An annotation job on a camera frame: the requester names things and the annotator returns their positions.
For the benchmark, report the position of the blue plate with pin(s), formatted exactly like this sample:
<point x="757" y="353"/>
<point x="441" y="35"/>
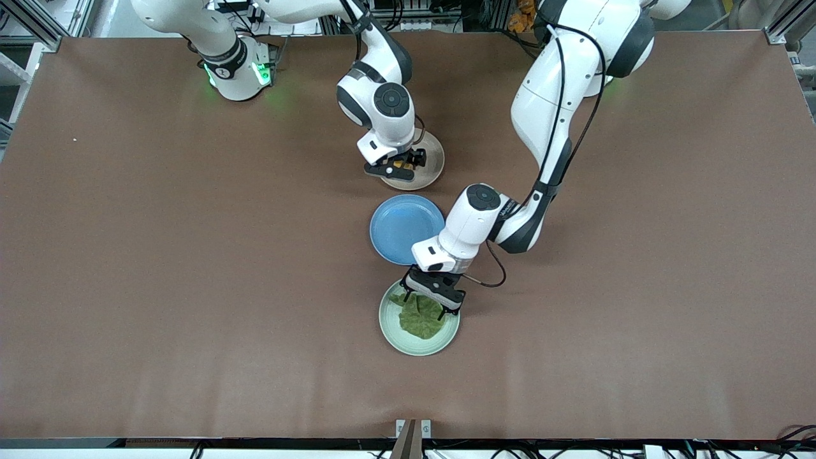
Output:
<point x="398" y="226"/>

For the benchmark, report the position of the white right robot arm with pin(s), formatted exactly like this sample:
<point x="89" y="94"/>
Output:
<point x="376" y="102"/>

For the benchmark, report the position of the pale green plate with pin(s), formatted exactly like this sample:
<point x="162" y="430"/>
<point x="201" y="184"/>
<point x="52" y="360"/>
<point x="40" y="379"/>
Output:
<point x="390" y="331"/>

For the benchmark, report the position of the yellow lemon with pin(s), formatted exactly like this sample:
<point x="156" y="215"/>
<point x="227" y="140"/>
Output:
<point x="403" y="165"/>

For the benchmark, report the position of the pile of orange items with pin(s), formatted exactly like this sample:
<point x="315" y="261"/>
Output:
<point x="523" y="16"/>

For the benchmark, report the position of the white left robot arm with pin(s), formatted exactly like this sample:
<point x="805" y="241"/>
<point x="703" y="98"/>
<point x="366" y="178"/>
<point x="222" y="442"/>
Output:
<point x="548" y="102"/>

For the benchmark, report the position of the beige plate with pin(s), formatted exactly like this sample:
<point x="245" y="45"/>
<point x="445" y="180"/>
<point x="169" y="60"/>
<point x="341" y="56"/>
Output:
<point x="433" y="171"/>

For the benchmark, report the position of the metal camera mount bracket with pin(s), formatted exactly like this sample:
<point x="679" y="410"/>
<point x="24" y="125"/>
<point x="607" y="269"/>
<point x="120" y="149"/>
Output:
<point x="413" y="437"/>

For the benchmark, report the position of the green lettuce leaf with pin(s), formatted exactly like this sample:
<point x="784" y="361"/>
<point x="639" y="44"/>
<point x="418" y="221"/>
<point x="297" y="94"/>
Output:
<point x="421" y="322"/>

